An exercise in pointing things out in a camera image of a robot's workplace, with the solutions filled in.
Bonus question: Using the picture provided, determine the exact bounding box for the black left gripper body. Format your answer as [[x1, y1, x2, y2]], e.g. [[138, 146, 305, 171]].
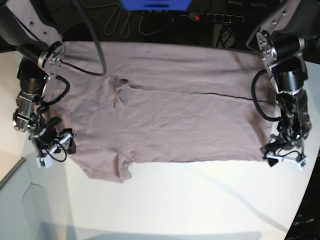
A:
[[260, 135, 305, 166]]

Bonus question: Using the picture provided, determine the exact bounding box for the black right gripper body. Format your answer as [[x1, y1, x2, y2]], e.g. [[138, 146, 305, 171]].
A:
[[29, 126, 75, 155]]

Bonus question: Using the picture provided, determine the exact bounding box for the mauve grey t-shirt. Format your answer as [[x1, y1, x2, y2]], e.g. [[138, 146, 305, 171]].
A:
[[46, 42, 272, 183]]

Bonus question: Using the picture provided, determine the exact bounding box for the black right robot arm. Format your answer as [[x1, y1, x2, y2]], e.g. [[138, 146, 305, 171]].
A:
[[0, 0, 107, 167]]

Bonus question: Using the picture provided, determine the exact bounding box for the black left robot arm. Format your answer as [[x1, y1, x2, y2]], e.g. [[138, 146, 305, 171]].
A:
[[246, 0, 320, 169]]

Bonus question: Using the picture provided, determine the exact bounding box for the white cardboard box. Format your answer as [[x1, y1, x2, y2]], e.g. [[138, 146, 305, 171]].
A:
[[0, 158, 54, 240]]

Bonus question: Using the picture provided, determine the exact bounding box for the black power strip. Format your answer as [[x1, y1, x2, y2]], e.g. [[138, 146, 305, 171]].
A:
[[188, 12, 245, 24]]

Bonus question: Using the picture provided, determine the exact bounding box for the blue plastic bin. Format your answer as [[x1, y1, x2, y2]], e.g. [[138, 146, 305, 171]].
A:
[[120, 0, 192, 11]]

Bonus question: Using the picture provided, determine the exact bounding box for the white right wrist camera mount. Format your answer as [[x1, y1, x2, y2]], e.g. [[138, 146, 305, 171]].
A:
[[35, 132, 77, 169]]

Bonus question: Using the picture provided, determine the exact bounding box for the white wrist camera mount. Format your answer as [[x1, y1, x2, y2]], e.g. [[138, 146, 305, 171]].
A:
[[35, 132, 77, 169], [263, 152, 308, 171]]

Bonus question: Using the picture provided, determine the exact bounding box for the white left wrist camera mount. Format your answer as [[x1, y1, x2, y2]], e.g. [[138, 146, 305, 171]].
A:
[[263, 152, 308, 171]]

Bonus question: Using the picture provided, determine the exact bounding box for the grey looped cable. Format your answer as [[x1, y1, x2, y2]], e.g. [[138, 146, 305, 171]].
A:
[[103, 4, 176, 39]]

